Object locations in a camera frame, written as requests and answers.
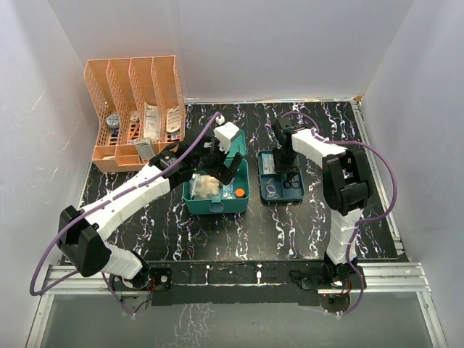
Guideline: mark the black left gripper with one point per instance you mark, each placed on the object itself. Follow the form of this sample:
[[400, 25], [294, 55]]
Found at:
[[222, 172]]

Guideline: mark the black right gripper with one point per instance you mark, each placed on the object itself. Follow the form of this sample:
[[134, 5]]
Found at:
[[281, 168]]

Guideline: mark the teal white packet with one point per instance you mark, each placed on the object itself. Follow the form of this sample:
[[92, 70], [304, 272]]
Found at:
[[268, 164]]

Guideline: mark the black scissors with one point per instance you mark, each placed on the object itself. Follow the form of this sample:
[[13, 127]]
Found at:
[[292, 180]]

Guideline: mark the dark teal divider tray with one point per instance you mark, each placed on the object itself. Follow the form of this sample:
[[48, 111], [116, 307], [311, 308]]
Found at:
[[285, 195]]

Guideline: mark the beige gauze packet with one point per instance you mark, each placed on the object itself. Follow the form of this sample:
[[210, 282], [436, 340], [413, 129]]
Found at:
[[205, 187]]

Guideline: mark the clear small packet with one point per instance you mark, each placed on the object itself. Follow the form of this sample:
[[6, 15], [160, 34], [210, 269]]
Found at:
[[271, 189]]

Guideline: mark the teal medicine kit box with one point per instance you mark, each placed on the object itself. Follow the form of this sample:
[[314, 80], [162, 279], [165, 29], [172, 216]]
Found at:
[[216, 205]]

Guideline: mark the blue cotton swab bag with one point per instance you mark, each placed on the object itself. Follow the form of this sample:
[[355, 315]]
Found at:
[[227, 191]]

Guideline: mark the brown bottle orange cap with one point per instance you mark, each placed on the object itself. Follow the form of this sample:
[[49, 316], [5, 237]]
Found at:
[[240, 193]]

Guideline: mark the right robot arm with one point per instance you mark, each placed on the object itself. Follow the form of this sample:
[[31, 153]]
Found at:
[[346, 188]]

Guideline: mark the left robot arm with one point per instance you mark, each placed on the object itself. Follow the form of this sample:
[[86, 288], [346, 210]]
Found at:
[[85, 232]]

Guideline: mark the white stapler box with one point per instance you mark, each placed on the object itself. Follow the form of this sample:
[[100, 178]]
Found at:
[[145, 149]]

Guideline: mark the white paper packet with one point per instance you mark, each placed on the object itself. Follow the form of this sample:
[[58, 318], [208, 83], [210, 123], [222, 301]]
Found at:
[[151, 123]]

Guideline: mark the peach plastic file organizer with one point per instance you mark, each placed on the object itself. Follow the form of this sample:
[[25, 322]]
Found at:
[[124, 86]]

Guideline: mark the round blue white tin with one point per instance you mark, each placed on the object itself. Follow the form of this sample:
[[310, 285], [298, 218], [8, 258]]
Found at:
[[113, 122]]

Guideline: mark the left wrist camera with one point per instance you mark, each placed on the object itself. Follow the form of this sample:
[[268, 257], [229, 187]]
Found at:
[[225, 133]]

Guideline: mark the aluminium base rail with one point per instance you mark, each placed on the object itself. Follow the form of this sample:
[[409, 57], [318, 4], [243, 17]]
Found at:
[[237, 304]]

